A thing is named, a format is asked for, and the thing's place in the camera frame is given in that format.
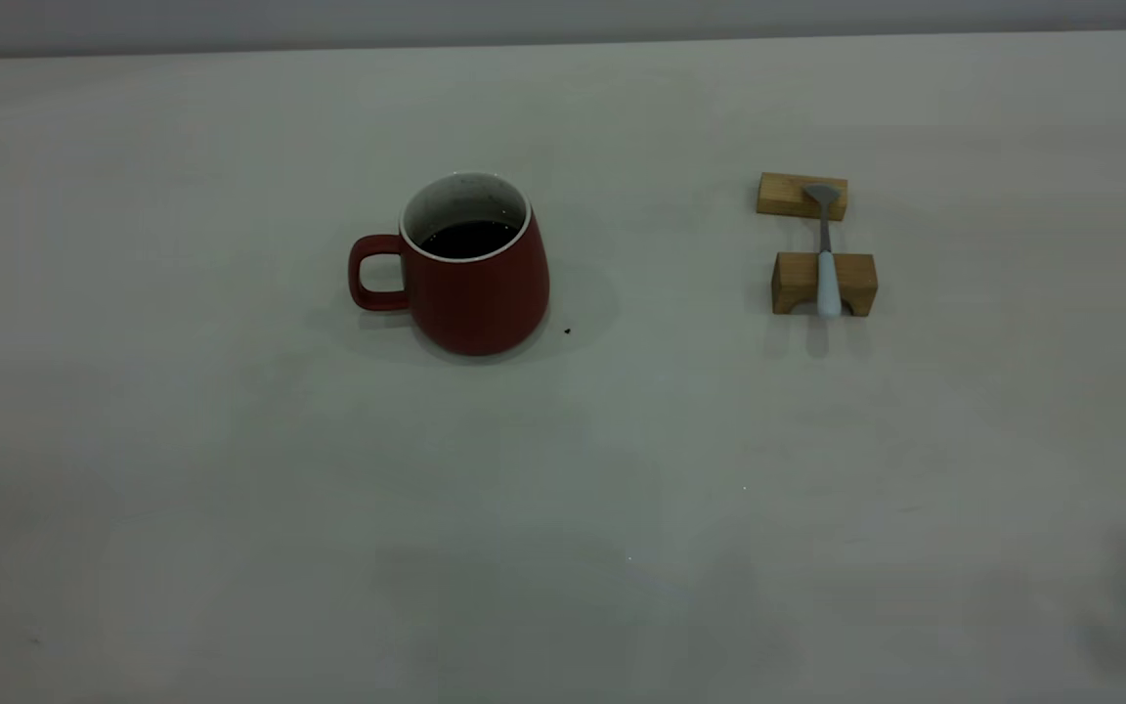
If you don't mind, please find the red ceramic mug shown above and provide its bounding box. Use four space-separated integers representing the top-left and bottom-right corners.
347 172 551 357

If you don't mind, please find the spoon with pale blue handle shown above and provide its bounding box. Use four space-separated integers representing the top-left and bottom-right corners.
801 183 844 320

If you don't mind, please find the dark coffee liquid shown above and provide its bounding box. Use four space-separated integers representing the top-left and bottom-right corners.
421 220 521 261

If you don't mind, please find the arched wooden block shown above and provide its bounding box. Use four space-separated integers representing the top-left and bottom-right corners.
770 250 880 317

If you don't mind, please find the flat rectangular wooden block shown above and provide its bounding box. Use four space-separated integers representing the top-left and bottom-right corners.
757 172 849 222

